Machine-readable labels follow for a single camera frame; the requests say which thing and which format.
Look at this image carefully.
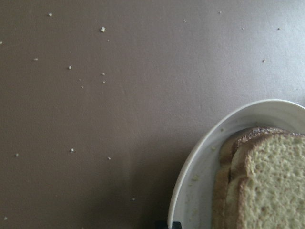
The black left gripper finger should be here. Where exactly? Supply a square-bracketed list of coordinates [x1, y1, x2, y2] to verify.
[155, 221, 182, 229]

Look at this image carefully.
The bread slice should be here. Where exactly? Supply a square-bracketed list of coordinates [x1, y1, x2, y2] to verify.
[211, 126, 286, 229]
[224, 134, 305, 229]

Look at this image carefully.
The white round plate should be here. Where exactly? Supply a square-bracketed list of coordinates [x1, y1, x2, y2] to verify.
[166, 99, 305, 229]

